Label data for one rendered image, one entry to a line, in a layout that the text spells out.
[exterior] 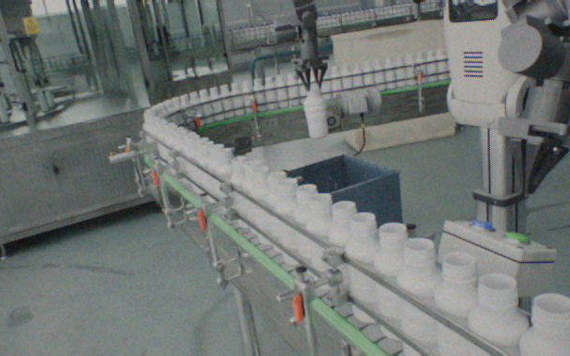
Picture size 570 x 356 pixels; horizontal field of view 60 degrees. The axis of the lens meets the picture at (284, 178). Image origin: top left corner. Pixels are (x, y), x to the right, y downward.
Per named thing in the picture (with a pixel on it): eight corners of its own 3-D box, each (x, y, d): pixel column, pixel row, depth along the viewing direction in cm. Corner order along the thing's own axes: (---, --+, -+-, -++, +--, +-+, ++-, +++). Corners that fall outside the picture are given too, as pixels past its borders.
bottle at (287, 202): (319, 260, 96) (308, 181, 91) (292, 270, 94) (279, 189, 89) (305, 250, 102) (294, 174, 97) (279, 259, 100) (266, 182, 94)
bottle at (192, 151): (208, 185, 153) (198, 133, 148) (217, 188, 148) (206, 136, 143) (190, 190, 150) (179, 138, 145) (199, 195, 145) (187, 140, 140)
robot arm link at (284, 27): (315, 13, 137) (310, -7, 142) (273, 18, 137) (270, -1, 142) (315, 47, 147) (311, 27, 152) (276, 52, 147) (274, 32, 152)
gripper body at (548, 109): (561, 138, 62) (577, 79, 61) (495, 129, 71) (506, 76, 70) (592, 144, 65) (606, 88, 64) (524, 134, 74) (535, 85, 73)
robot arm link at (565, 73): (597, 42, 65) (555, 42, 70) (572, 31, 62) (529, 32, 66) (584, 95, 66) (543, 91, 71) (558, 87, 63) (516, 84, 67)
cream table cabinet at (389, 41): (431, 123, 586) (426, 20, 550) (457, 134, 528) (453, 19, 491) (341, 140, 574) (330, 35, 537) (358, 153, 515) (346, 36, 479)
